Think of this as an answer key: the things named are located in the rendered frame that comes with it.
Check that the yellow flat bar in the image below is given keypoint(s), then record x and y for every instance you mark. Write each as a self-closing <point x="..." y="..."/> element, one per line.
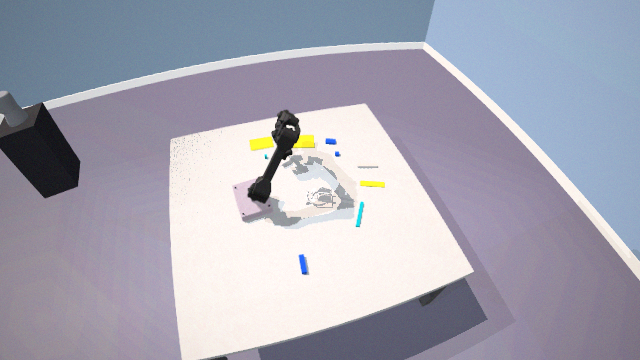
<point x="372" y="184"/>

